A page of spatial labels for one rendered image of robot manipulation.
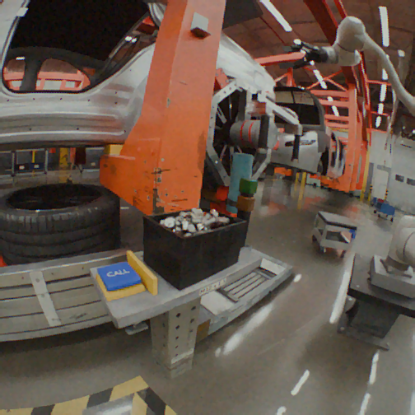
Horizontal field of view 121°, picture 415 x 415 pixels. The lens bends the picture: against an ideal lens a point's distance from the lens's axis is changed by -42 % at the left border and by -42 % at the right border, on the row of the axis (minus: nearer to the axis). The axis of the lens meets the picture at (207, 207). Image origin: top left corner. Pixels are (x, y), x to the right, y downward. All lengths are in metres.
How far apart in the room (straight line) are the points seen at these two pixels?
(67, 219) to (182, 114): 0.47
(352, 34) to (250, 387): 1.36
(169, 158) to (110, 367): 0.74
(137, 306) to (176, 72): 0.55
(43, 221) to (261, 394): 0.91
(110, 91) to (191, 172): 0.66
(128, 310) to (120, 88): 0.97
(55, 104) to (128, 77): 0.39
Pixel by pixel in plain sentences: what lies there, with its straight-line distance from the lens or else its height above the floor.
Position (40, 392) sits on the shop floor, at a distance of 0.85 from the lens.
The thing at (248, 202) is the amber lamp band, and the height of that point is 0.60.
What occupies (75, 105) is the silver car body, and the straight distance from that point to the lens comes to 1.01.
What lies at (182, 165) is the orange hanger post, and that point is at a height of 0.67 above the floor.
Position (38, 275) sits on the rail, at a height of 0.38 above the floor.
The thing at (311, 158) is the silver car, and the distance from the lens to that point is 3.62.
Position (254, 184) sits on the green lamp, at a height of 0.65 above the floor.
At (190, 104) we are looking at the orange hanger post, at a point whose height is 0.85.
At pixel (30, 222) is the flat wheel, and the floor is 0.49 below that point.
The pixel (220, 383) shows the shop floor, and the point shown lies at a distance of 0.79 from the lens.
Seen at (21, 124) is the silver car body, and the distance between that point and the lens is 1.00.
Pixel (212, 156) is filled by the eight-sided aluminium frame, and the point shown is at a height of 0.71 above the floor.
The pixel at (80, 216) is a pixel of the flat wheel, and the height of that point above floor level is 0.49.
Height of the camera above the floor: 0.70
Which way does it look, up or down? 14 degrees down
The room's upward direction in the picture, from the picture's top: 7 degrees clockwise
